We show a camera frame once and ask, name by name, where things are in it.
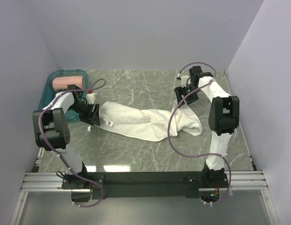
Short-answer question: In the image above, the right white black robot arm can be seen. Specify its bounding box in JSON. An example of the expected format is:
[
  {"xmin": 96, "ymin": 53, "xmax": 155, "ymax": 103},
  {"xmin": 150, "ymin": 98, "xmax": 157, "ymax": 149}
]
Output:
[{"xmin": 174, "ymin": 66, "xmax": 239, "ymax": 188}]

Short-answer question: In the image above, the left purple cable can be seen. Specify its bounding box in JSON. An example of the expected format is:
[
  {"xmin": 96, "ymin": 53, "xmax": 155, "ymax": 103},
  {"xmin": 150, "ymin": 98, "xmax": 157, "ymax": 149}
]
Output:
[{"xmin": 38, "ymin": 78, "xmax": 107, "ymax": 208}]

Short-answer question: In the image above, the white towel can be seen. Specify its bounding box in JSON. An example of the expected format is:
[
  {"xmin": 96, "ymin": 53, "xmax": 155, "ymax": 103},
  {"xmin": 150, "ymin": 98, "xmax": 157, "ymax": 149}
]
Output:
[{"xmin": 99, "ymin": 101, "xmax": 203, "ymax": 142}]

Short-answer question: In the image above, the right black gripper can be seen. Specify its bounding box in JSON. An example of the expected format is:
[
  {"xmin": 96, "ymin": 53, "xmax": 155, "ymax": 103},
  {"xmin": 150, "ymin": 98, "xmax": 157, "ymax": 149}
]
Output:
[{"xmin": 175, "ymin": 84, "xmax": 201, "ymax": 108}]

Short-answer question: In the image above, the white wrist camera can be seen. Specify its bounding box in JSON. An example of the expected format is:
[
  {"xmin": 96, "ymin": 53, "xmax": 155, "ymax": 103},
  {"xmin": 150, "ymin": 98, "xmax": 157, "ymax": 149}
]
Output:
[
  {"xmin": 85, "ymin": 90, "xmax": 97, "ymax": 105},
  {"xmin": 177, "ymin": 73, "xmax": 190, "ymax": 87}
]

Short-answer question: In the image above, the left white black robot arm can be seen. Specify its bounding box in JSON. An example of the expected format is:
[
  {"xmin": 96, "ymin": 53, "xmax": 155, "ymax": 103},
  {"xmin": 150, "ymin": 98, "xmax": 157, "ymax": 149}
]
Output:
[{"xmin": 32, "ymin": 84, "xmax": 100, "ymax": 188}]

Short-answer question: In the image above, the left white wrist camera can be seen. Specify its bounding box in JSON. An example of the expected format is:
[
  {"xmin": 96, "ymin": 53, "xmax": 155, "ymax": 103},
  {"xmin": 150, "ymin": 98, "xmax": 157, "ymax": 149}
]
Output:
[{"xmin": 85, "ymin": 90, "xmax": 97, "ymax": 105}]

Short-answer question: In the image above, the aluminium rail frame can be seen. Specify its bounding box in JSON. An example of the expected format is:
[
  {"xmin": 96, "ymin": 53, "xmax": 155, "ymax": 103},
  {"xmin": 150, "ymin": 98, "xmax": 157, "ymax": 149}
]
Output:
[{"xmin": 11, "ymin": 150, "xmax": 279, "ymax": 225}]

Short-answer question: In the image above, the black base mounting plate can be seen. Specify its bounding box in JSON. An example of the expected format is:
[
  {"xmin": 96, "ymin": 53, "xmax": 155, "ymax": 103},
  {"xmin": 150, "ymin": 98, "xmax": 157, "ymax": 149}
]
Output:
[{"xmin": 62, "ymin": 171, "xmax": 229, "ymax": 200}]

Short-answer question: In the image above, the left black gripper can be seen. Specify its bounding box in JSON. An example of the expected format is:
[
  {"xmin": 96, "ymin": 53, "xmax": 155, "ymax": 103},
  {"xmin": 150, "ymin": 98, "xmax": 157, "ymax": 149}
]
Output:
[{"xmin": 69, "ymin": 101, "xmax": 101, "ymax": 126}]

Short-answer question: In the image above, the rolled pink towel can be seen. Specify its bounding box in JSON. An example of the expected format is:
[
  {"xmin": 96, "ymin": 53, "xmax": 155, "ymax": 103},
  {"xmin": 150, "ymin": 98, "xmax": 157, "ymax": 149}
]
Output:
[{"xmin": 52, "ymin": 76, "xmax": 85, "ymax": 91}]

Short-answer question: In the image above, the teal plastic tray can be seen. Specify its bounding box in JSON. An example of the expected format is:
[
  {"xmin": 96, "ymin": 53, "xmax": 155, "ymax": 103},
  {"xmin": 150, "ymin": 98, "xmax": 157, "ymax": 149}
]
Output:
[{"xmin": 38, "ymin": 69, "xmax": 89, "ymax": 122}]

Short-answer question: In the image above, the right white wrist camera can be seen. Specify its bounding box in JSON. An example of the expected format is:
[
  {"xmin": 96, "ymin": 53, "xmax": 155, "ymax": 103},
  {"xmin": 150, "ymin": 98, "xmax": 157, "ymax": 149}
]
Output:
[{"xmin": 177, "ymin": 73, "xmax": 190, "ymax": 87}]

